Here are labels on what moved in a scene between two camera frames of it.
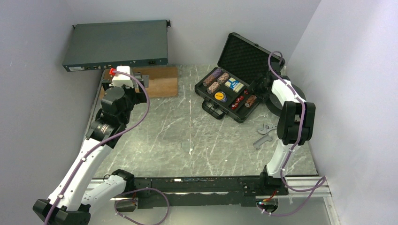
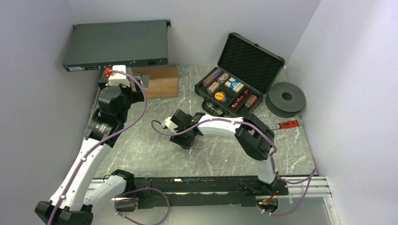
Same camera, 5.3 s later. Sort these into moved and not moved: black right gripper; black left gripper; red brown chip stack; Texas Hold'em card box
Moved: black right gripper
Not moved: black left gripper; red brown chip stack; Texas Hold'em card box
